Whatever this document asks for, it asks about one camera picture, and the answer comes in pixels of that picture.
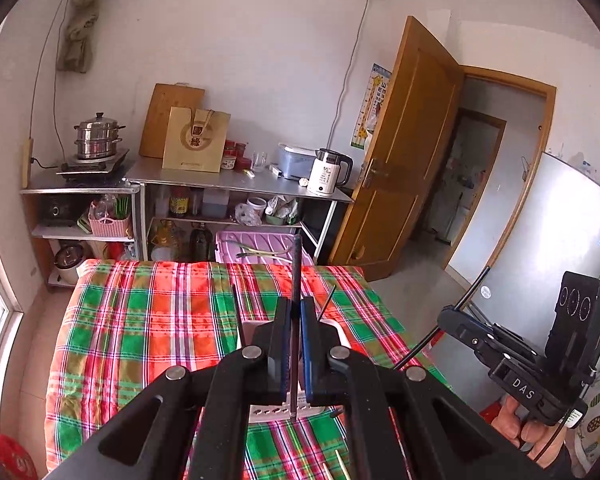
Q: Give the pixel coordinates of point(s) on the clear plastic bag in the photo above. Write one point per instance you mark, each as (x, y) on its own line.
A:
(247, 216)

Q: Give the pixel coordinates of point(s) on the dark sauce bottle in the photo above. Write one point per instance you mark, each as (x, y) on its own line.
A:
(178, 204)

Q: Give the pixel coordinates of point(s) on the black induction cooker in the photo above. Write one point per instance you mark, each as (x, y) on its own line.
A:
(92, 166)

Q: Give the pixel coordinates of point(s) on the clear glass cup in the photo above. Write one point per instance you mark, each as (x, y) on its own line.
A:
(260, 161)

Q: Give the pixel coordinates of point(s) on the purple plastic bin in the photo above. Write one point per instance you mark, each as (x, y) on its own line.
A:
(245, 245)

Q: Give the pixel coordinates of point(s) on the white refrigerator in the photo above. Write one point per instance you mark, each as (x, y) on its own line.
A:
(540, 220)

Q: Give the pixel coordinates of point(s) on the red plastic bag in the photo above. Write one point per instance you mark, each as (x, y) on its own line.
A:
(12, 457)

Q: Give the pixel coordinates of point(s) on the pink utensil basket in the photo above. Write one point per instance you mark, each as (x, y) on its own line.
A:
(252, 332)

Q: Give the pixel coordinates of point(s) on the red lidded jar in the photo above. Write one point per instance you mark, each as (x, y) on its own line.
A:
(243, 163)
(228, 155)
(240, 149)

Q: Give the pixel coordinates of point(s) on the person's right forearm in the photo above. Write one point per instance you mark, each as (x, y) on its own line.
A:
(555, 465)

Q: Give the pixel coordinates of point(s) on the white jar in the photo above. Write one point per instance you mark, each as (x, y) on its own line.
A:
(256, 206)

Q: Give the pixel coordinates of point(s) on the small pink woven basket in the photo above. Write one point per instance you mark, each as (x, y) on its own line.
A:
(109, 226)

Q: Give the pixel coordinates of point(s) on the white electric kettle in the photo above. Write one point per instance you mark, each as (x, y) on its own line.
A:
(325, 172)

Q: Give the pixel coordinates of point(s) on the plaid tablecloth table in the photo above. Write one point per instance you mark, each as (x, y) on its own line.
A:
(140, 320)

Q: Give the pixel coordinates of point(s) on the grey shelf unit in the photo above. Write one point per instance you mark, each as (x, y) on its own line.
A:
(80, 187)

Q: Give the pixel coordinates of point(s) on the blue lidded container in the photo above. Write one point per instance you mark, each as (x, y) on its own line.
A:
(292, 162)

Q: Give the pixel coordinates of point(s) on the wooden chopstick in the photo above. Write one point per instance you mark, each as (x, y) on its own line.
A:
(327, 472)
(341, 465)

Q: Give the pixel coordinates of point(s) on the wooden door frame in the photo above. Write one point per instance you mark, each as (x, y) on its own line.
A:
(542, 120)

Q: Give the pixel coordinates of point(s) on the white rice cooker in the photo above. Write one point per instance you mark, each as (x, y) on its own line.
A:
(67, 262)

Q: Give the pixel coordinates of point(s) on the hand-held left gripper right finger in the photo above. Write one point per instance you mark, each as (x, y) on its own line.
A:
(310, 355)

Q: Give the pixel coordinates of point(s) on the person's right hand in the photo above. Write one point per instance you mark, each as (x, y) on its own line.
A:
(512, 425)

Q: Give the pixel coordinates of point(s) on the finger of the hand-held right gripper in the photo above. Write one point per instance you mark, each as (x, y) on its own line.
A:
(462, 327)
(505, 332)

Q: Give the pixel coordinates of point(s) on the tan paper gift bag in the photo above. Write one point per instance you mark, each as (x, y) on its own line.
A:
(195, 140)

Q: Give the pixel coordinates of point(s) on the stainless steel table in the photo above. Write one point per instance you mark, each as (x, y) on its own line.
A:
(220, 181)

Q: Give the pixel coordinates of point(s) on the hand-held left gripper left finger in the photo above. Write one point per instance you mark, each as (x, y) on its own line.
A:
(279, 355)

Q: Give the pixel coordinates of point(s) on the brass door lock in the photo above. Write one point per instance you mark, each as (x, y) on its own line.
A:
(372, 172)

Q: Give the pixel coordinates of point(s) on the wooden door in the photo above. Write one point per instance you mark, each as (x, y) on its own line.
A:
(405, 160)

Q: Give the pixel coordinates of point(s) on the wooden cutting board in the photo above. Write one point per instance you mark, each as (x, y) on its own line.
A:
(160, 115)

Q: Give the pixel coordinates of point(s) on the dark glass bottle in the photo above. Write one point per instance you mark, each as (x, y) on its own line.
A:
(200, 242)

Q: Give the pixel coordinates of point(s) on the long black chopstick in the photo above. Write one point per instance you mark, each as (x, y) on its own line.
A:
(472, 285)
(296, 270)

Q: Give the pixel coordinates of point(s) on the stainless steel steamer pot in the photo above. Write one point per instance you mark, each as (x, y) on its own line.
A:
(98, 137)

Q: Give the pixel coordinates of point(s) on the yellow oil bottle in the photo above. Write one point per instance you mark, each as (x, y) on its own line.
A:
(166, 242)

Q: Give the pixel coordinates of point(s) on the beige power strip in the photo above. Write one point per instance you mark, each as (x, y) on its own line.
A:
(27, 160)

